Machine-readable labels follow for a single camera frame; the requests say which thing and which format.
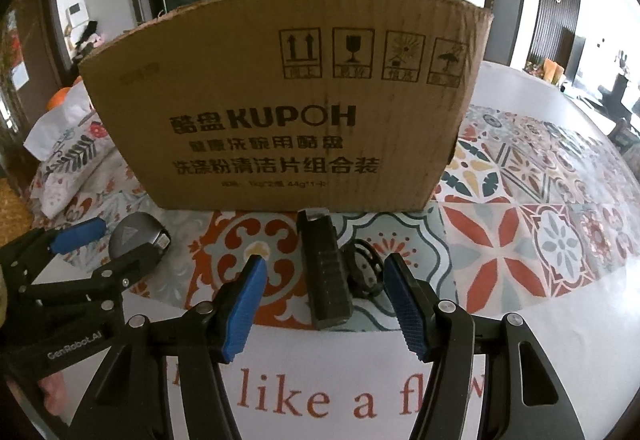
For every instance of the dark grey earbud case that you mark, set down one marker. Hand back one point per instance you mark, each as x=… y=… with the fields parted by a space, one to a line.
x=137 y=229

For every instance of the patterned table runner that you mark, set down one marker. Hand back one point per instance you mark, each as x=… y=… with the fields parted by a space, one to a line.
x=527 y=211

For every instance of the floral fabric tissue pouch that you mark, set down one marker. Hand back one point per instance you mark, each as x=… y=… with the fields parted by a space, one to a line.
x=69 y=142

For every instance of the black clip device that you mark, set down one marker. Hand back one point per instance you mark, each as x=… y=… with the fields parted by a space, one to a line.
x=335 y=274

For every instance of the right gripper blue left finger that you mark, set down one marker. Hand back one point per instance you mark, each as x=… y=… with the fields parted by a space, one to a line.
x=240 y=302

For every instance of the brown cardboard box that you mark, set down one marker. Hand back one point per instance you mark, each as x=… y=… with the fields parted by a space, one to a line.
x=281 y=105

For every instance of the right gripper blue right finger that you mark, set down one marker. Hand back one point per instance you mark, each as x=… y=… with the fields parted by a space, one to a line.
x=413 y=302

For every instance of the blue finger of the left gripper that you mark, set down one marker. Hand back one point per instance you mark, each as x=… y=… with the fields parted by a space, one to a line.
x=120 y=269
x=77 y=236

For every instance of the person left hand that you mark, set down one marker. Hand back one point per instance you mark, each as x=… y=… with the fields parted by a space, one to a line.
x=55 y=395

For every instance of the woven wicker box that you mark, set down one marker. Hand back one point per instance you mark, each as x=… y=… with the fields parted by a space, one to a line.
x=15 y=217

